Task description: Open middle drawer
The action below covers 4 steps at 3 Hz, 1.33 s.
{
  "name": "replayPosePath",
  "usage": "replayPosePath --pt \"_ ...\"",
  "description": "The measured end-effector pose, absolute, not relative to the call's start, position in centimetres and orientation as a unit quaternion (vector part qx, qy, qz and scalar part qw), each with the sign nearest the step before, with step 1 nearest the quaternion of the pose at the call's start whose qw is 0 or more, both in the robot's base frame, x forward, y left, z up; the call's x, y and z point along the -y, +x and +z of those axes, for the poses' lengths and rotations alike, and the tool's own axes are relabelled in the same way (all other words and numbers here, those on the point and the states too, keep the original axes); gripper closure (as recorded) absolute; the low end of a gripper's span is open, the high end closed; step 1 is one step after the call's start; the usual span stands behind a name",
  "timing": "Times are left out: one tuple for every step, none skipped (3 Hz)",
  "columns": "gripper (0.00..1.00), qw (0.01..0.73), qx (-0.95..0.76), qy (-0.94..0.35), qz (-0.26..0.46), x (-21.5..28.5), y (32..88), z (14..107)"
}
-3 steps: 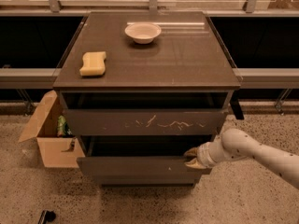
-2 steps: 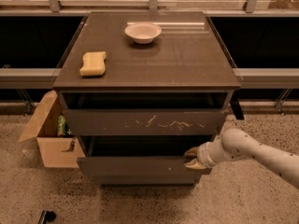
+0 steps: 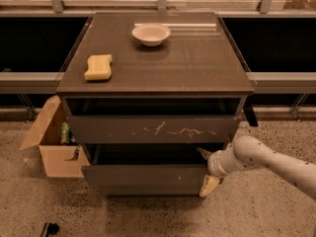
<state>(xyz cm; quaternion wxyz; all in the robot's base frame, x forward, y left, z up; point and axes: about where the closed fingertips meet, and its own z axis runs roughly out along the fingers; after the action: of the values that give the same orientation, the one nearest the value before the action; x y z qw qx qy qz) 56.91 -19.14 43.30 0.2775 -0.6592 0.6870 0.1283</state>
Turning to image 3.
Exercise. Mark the grey top drawer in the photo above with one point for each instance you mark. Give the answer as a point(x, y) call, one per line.
point(137, 129)

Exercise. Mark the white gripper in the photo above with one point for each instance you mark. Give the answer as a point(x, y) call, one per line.
point(215, 165)

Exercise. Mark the black object on floor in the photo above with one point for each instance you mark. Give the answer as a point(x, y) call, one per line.
point(49, 229)

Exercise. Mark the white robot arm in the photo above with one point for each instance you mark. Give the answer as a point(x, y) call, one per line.
point(247, 153)

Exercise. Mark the white ceramic bowl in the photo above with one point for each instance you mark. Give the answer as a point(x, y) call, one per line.
point(151, 34)

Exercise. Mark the grey drawer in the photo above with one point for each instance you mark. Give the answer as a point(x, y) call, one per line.
point(145, 170)
point(137, 129)

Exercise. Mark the yellow sponge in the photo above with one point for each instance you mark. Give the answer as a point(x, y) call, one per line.
point(99, 67)

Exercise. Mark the open cardboard box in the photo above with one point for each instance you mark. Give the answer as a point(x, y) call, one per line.
point(59, 160)

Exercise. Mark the green snack bag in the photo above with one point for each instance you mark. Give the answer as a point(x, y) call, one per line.
point(66, 135)

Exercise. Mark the dark grey drawer cabinet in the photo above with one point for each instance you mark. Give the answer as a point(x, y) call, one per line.
point(195, 72)

